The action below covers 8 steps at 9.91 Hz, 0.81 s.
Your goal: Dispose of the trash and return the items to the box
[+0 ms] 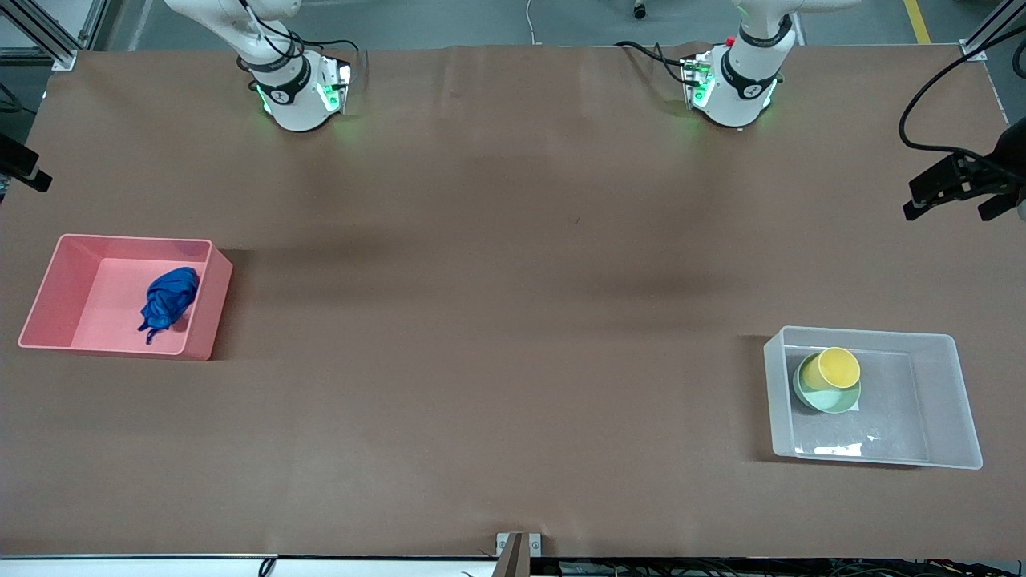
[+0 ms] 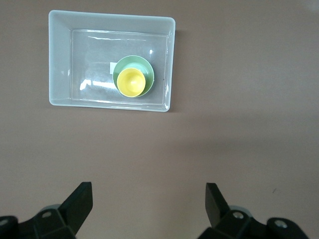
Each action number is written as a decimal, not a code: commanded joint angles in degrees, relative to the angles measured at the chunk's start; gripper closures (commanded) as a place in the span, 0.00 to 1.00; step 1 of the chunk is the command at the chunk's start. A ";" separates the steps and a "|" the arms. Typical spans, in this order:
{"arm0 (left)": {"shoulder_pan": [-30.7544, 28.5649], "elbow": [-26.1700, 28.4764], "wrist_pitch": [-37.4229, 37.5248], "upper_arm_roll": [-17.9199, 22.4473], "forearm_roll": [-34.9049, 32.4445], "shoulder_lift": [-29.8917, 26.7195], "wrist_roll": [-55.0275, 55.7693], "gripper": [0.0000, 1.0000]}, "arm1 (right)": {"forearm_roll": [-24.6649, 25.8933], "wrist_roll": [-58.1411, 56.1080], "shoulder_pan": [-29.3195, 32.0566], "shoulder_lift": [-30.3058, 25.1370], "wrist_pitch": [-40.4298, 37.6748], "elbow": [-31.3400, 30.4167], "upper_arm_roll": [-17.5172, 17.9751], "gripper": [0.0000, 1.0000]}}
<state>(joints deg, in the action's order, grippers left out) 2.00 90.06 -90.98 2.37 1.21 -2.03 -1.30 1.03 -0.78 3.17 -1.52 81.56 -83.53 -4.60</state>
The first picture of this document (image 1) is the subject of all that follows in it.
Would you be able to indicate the pink plastic box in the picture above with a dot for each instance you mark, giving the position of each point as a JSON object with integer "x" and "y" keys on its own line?
{"x": 104, "y": 304}

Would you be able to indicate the yellow plastic cup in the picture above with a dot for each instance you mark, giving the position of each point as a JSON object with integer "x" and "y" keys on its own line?
{"x": 838, "y": 369}

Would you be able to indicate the metal table bracket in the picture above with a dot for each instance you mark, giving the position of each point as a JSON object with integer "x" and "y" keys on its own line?
{"x": 518, "y": 549}

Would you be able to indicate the blue cloth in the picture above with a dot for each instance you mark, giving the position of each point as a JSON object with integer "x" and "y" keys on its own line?
{"x": 168, "y": 296}

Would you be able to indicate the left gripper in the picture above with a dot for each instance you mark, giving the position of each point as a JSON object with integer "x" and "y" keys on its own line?
{"x": 992, "y": 175}

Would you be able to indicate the clear plastic box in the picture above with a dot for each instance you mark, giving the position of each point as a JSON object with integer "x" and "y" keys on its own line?
{"x": 946, "y": 401}

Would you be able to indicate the brown table cover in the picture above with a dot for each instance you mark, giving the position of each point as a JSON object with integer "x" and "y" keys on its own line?
{"x": 513, "y": 240}

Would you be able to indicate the mint green bowl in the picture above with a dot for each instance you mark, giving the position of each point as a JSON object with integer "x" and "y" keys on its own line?
{"x": 834, "y": 401}

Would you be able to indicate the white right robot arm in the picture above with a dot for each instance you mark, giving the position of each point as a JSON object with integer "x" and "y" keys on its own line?
{"x": 292, "y": 96}

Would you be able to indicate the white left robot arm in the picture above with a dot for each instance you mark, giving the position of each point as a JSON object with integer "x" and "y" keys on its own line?
{"x": 741, "y": 88}

